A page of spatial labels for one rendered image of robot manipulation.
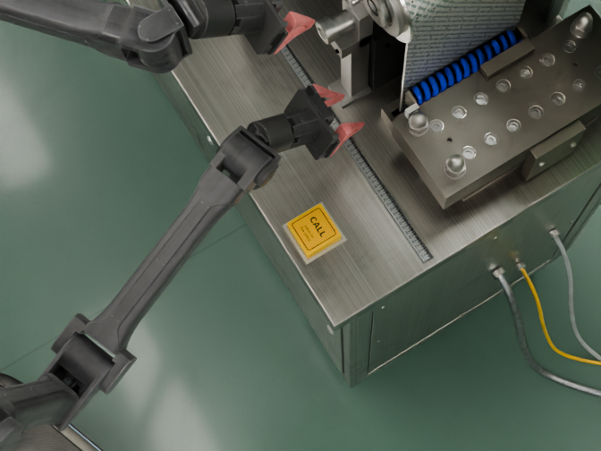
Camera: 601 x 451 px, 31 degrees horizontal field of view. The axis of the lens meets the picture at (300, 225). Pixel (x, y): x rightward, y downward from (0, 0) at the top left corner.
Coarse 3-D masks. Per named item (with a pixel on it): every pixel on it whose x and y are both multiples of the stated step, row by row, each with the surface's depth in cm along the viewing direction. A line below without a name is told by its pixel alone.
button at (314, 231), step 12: (300, 216) 189; (312, 216) 188; (324, 216) 188; (288, 228) 190; (300, 228) 188; (312, 228) 188; (324, 228) 188; (336, 228) 188; (300, 240) 187; (312, 240) 187; (324, 240) 187; (336, 240) 188; (312, 252) 187
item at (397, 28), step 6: (390, 0) 158; (390, 6) 159; (396, 6) 158; (390, 12) 160; (396, 12) 159; (396, 18) 159; (402, 18) 160; (396, 24) 161; (402, 24) 161; (390, 30) 166; (396, 30) 163; (402, 30) 162; (396, 36) 164
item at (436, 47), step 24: (480, 0) 168; (504, 0) 173; (456, 24) 171; (480, 24) 177; (504, 24) 183; (408, 48) 168; (432, 48) 174; (456, 48) 180; (408, 72) 177; (432, 72) 184
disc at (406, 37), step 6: (396, 0) 158; (402, 0) 157; (402, 6) 157; (402, 12) 158; (408, 12) 158; (408, 18) 158; (408, 24) 159; (408, 30) 161; (402, 36) 165; (408, 36) 162; (408, 42) 164
